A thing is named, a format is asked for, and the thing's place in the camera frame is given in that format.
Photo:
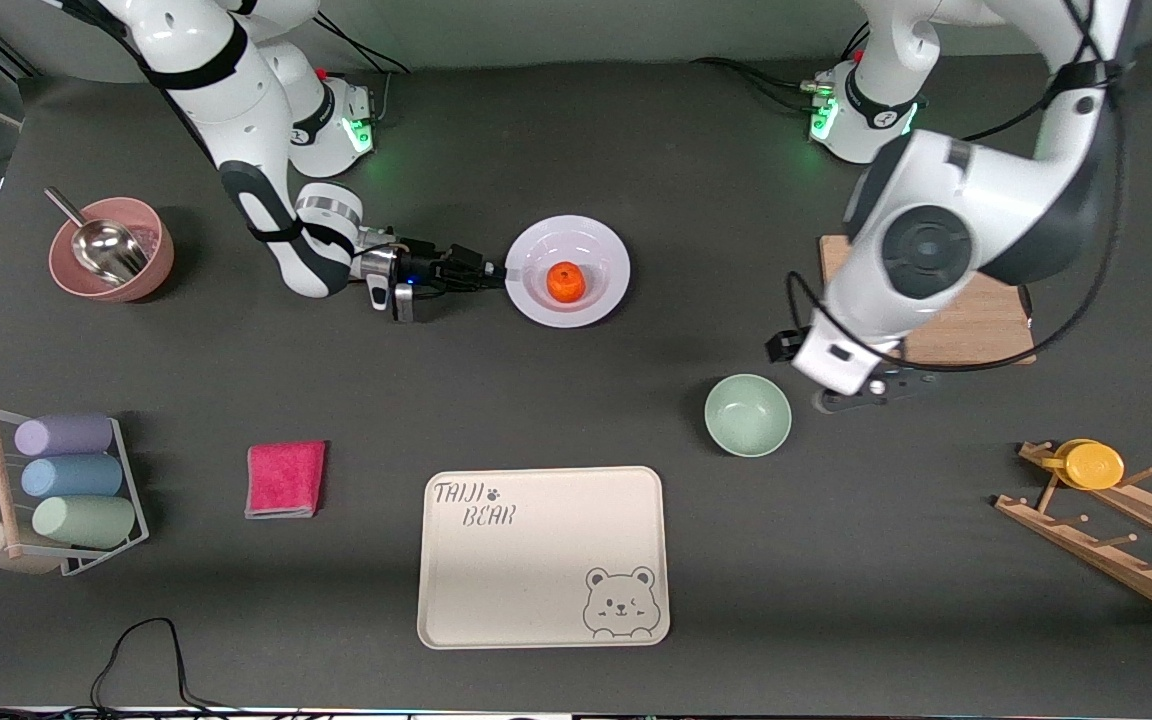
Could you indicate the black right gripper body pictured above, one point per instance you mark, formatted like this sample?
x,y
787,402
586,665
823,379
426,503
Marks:
x,y
436,268

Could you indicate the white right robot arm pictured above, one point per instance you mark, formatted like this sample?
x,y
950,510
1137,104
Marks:
x,y
226,90

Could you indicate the white round plate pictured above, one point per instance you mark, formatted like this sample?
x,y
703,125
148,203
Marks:
x,y
596,250

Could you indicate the pink folded cloth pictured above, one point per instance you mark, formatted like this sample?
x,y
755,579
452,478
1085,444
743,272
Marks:
x,y
284,480

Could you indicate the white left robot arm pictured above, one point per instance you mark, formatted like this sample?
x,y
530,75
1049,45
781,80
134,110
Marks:
x,y
936,240

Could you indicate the pale purple cup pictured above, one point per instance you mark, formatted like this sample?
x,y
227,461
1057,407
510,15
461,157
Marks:
x,y
64,435

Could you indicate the wooden rack rod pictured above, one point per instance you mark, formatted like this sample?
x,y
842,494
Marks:
x,y
0,480

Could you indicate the pale green bowl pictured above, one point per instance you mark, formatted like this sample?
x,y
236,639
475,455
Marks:
x,y
748,415

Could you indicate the pale green cup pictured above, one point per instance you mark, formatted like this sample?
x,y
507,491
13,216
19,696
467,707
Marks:
x,y
86,520

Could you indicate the cream bear print tray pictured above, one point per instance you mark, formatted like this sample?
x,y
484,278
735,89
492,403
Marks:
x,y
536,570

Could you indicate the metal scoop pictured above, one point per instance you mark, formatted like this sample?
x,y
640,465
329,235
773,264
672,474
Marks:
x,y
106,250

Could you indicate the orange fruit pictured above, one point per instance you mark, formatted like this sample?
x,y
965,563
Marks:
x,y
566,282

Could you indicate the wooden cutting board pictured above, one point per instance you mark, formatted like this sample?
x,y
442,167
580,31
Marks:
x,y
986,330

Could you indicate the wooden peg mug rack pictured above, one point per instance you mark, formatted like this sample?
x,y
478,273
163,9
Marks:
x,y
1086,545

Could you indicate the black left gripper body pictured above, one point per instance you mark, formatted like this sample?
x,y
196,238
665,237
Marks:
x,y
782,346

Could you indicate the yellow cup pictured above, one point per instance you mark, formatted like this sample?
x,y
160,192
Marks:
x,y
1091,465

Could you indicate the pale blue cup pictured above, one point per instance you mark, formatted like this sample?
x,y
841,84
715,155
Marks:
x,y
71,477

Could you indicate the pink bowl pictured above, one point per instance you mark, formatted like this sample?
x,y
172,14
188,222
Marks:
x,y
151,270

